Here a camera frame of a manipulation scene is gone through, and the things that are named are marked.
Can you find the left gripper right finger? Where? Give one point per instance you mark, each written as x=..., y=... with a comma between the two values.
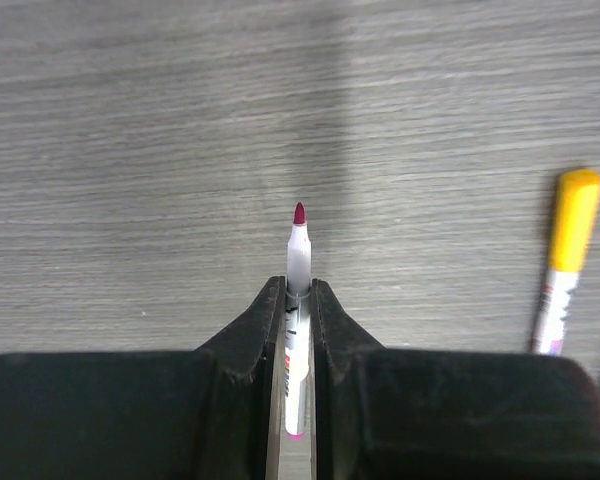
x=395, y=413

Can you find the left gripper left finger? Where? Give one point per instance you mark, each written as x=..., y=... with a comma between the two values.
x=213, y=412

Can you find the white ballpoint pen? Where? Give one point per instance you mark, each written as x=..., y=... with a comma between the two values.
x=297, y=323

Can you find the yellow pen cap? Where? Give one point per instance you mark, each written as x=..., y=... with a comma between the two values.
x=576, y=208

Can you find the yellow marker pen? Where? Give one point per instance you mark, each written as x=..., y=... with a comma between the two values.
x=550, y=327

